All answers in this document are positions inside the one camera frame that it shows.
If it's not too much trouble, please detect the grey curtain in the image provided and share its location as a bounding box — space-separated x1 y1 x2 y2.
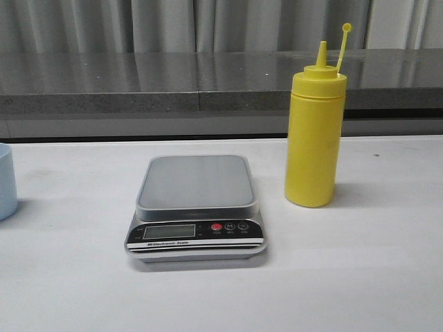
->
1 1 442 54

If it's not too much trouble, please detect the light blue plastic cup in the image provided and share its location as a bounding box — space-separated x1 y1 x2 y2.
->
0 143 18 220

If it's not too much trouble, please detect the silver digital kitchen scale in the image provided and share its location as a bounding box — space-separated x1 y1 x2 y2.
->
125 154 268 263

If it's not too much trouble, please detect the yellow squeeze bottle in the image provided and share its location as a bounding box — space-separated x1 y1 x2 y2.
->
284 23 353 208

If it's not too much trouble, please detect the grey stone counter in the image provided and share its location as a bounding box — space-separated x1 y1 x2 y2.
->
1 49 442 141

